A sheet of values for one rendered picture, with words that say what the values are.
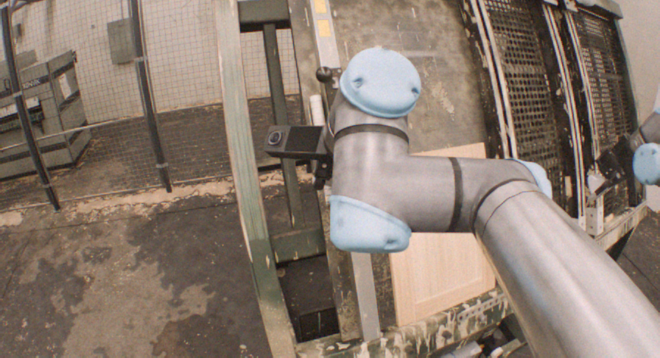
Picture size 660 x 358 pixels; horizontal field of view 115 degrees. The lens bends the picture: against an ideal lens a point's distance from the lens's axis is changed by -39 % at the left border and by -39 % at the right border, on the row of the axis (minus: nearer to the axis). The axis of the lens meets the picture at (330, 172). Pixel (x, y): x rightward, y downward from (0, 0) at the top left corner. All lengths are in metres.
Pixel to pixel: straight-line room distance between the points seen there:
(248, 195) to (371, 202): 0.52
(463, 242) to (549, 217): 0.83
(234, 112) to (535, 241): 0.69
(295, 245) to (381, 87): 0.65
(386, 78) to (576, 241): 0.21
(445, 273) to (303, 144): 0.69
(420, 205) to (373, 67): 0.13
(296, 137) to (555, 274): 0.39
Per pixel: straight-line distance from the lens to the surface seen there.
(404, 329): 1.00
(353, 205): 0.29
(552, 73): 1.45
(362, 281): 0.89
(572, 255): 0.21
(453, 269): 1.06
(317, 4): 0.92
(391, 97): 0.30
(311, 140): 0.47
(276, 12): 0.97
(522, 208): 0.26
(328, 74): 0.72
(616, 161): 0.91
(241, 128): 0.78
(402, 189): 0.29
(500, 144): 1.08
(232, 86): 0.80
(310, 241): 0.90
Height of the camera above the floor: 1.74
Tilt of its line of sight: 31 degrees down
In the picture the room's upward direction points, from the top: straight up
